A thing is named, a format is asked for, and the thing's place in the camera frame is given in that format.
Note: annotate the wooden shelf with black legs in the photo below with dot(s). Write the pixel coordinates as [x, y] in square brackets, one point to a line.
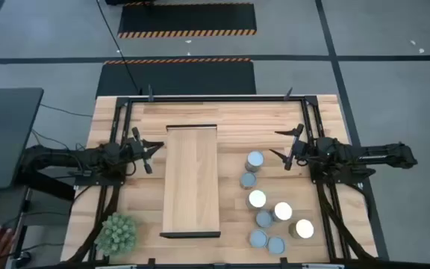
[190, 179]

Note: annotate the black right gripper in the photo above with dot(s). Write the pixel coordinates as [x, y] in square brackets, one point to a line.
[298, 147]

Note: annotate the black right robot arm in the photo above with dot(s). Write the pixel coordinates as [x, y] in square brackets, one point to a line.
[368, 153]

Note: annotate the tall blue yellow label can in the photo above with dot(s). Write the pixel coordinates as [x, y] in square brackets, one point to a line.
[254, 160]

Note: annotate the tall carrots label can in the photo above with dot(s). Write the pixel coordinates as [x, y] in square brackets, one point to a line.
[256, 198]

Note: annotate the tall silver-lidded can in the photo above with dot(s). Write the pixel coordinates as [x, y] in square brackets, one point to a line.
[302, 228]

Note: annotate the green artificial plant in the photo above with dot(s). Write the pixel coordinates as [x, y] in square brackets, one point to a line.
[117, 234]

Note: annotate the black desk base beam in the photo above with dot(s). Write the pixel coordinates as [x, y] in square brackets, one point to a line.
[47, 185]

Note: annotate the black hazard-striped floor mat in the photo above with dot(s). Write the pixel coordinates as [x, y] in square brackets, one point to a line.
[179, 78]
[187, 18]

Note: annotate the grey clamp lever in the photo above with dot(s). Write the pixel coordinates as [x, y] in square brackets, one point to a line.
[288, 94]
[150, 94]

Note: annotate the grey side desk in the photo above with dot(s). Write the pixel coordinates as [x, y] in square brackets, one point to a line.
[9, 142]

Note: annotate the short grey-lidded can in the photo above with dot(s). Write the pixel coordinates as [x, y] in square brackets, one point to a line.
[258, 238]
[276, 245]

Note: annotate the tall peaches label can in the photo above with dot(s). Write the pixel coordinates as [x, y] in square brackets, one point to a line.
[282, 211]

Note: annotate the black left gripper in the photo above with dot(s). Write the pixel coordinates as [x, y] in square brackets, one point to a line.
[140, 149]

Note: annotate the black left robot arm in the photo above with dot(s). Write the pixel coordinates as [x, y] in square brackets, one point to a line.
[69, 157]

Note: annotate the short teal can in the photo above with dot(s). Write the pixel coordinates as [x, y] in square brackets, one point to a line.
[264, 218]

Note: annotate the black metal table frame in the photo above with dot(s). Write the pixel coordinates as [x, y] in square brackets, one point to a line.
[215, 99]

